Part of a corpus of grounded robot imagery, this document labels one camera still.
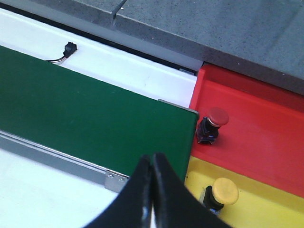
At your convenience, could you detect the red plastic tray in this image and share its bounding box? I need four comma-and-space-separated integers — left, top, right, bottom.
190, 65, 304, 197

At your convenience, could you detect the yellow plastic tray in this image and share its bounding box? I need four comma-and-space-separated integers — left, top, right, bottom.
185, 157, 304, 228

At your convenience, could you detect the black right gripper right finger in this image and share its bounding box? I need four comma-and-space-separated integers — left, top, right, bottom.
152, 153, 230, 228

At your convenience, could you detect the steel conveyor support bracket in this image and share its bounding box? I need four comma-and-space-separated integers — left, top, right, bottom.
104, 170, 129, 193

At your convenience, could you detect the red mushroom push button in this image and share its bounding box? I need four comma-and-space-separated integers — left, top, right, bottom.
196, 107, 229, 144

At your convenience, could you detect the black sensor with cable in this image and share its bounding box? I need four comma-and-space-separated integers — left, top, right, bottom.
46, 42, 77, 63

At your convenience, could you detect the green conveyor belt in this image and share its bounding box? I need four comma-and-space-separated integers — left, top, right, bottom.
0, 47, 198, 179

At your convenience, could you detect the aluminium conveyor frame rail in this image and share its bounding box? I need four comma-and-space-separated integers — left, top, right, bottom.
0, 131, 113, 185

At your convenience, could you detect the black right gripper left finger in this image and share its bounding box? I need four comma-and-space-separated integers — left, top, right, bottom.
86, 155, 152, 228

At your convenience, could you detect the grey stone shelf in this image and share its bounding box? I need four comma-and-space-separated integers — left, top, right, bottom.
0, 0, 304, 95

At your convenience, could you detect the yellow mushroom push button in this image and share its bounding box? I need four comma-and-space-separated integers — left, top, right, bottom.
199, 177, 239, 215

